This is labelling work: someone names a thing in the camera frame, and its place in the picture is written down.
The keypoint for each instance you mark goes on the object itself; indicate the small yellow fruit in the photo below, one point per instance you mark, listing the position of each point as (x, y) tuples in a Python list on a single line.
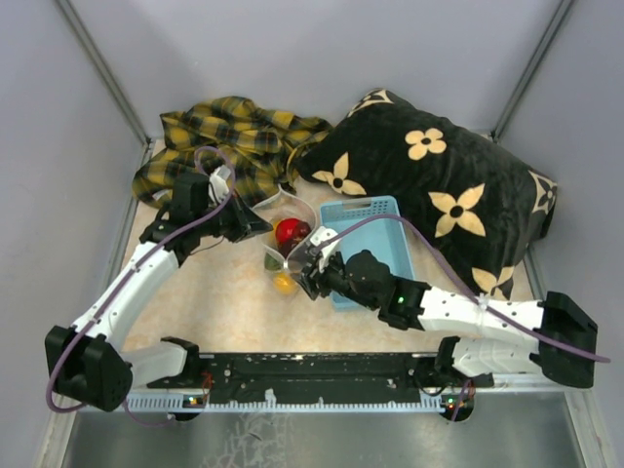
[(284, 284)]

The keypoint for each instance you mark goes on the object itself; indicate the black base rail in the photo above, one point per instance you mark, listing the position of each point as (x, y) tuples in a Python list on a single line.
[(330, 378)]

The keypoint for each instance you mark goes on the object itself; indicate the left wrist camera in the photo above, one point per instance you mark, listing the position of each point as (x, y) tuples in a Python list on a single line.
[(219, 186)]

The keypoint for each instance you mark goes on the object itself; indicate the orange yellow fruit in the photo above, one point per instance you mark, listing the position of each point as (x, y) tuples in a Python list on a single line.
[(276, 225)]

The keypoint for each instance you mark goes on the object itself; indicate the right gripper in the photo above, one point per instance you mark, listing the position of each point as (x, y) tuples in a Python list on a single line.
[(308, 279)]

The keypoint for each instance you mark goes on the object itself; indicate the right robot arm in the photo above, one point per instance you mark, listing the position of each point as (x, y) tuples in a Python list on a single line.
[(553, 337)]

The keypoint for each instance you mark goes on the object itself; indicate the large dark red fruit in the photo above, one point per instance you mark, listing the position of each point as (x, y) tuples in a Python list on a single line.
[(288, 246)]

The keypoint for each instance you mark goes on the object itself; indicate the black floral pillow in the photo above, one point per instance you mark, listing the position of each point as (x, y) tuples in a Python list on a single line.
[(475, 202)]

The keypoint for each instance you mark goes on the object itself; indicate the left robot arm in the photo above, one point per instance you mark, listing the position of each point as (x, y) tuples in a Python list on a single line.
[(86, 360)]

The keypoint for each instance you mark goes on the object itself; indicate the red apple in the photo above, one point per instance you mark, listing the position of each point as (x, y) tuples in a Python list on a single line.
[(292, 228)]

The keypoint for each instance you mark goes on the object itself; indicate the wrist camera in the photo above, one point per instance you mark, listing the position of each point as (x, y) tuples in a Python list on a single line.
[(321, 246), (219, 186)]

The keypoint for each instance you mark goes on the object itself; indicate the green orange mango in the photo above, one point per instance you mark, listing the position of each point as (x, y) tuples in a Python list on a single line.
[(272, 264)]

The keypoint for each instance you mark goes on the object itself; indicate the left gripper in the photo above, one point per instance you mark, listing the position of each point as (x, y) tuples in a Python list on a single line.
[(248, 222)]

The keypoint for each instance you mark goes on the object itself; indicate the yellow plaid shirt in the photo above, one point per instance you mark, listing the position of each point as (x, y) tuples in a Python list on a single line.
[(262, 144)]

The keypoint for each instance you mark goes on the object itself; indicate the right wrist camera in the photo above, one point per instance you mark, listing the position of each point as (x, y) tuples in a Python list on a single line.
[(321, 246)]

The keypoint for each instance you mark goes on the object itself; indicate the clear zip top bag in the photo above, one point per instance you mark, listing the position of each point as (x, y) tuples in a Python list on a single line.
[(280, 206)]

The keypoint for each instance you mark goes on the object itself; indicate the light blue plastic basket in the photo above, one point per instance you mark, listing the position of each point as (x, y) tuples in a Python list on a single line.
[(385, 238)]

